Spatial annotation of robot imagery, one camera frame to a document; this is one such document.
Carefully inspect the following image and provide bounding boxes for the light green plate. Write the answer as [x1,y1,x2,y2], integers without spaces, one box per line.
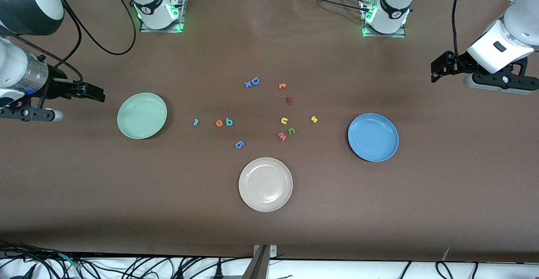
[117,92,168,140]

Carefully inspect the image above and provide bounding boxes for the blue plate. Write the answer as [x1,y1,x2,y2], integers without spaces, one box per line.
[347,113,400,163]

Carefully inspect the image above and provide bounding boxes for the brown table cover sheet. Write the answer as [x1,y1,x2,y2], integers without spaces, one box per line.
[0,0,539,263]

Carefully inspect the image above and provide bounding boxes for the beige plate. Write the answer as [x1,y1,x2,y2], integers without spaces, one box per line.
[238,157,294,212]

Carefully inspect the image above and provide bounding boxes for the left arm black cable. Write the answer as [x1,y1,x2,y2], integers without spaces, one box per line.
[451,0,470,72]

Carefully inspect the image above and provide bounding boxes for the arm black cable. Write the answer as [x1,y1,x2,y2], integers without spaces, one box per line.
[8,0,137,82]
[451,0,470,72]

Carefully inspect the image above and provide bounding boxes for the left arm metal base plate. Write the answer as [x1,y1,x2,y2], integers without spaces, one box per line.
[362,0,406,38]

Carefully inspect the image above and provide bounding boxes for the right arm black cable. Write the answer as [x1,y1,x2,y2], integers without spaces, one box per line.
[8,0,137,82]

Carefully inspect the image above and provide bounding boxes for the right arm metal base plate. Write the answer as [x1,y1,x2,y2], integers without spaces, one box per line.
[140,0,186,33]

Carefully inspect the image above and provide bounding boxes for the long black table cable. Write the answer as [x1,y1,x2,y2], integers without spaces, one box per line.
[291,0,373,14]

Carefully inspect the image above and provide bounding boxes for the teal floor cable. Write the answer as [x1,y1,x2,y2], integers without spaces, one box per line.
[58,252,83,270]

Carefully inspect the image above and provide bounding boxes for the metal table leg bracket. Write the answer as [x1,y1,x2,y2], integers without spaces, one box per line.
[241,244,278,279]

